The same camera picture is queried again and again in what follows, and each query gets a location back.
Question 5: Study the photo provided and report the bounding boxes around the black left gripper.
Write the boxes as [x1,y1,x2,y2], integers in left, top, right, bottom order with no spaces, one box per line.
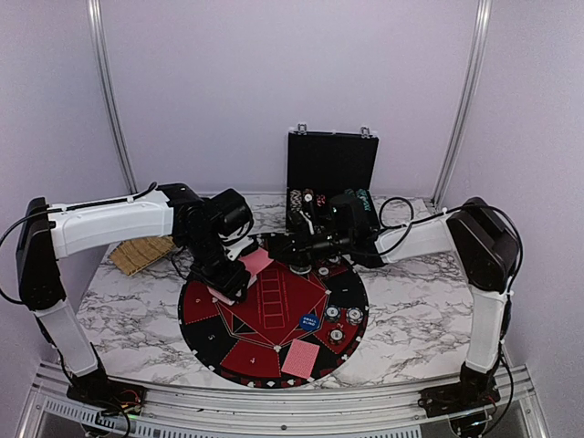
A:
[182,231,251,303]

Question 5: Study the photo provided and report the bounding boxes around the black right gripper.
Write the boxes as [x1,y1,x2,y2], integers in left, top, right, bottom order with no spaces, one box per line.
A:
[269,224,353,271]

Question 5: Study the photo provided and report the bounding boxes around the clear acrylic dealer button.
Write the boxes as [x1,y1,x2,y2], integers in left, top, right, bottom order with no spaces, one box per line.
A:
[289,265,312,276]

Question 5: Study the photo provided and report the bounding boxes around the red playing card deck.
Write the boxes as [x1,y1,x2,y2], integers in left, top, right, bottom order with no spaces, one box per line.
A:
[207,275,256,306]

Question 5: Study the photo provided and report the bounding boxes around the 50 chips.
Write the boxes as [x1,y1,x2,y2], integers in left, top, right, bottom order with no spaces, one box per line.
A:
[324,305,341,323]

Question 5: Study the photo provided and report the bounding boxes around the blue small blind button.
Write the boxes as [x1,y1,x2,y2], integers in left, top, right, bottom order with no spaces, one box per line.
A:
[298,314,320,332]

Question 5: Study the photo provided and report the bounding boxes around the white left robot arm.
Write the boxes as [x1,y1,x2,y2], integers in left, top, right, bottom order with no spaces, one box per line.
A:
[15,182,254,406]

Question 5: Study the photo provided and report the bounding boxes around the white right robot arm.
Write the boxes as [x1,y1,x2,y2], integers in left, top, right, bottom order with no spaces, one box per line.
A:
[308,253,473,389]

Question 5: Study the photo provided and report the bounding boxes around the cream blue chips in case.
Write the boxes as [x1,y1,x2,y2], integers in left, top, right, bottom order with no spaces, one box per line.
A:
[287,189,315,224]

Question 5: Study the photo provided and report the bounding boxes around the teal chips in case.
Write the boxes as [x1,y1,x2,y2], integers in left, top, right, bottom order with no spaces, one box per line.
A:
[345,189,373,212]

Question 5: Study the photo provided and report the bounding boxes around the black chip carrying case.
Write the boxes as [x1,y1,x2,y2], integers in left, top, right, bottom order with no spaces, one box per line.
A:
[285,125,380,231]

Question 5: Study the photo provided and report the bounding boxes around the woven bamboo tray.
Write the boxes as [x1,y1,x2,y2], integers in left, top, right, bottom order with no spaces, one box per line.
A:
[109,236,175,276]

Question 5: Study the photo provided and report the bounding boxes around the round red black poker mat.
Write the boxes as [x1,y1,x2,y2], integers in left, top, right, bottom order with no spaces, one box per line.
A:
[178,256,369,389]

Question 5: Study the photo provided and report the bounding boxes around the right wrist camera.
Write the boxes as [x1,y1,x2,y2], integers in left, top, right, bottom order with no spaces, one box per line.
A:
[329,193,376,256]

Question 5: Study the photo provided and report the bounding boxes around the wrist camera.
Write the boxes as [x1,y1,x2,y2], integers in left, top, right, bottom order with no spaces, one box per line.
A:
[207,188,254,261]
[329,193,376,256]

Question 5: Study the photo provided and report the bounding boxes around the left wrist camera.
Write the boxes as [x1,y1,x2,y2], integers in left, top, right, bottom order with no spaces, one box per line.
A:
[207,188,254,261]

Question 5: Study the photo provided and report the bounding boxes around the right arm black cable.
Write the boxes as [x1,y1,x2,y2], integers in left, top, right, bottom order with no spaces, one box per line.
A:
[373,196,526,302]

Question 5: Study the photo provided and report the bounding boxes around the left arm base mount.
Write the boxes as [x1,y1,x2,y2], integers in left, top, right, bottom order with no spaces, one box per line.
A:
[61,360,146,415]

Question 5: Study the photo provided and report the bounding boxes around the aluminium front rail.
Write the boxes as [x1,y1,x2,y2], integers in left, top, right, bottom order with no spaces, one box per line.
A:
[17,360,548,438]

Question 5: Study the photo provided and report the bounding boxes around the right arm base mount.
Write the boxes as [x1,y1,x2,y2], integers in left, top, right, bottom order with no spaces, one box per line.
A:
[418,363,501,418]

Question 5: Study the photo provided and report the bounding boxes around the left aluminium frame post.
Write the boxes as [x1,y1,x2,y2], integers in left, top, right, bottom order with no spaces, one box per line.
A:
[87,0,138,193]

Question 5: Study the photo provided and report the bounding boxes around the aluminium frame post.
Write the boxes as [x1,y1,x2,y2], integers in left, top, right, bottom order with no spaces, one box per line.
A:
[431,0,493,207]
[87,0,138,193]

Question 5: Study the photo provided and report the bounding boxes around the right aluminium frame post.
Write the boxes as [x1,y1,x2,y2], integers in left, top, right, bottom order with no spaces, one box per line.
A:
[431,0,493,207]

